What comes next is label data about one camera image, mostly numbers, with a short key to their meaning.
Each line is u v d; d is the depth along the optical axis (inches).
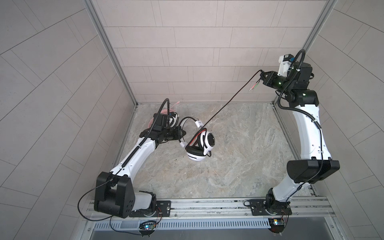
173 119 27.2
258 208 27.9
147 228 25.3
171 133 27.1
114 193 15.6
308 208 28.9
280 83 23.1
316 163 16.3
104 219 16.6
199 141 25.9
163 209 27.8
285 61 23.6
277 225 26.8
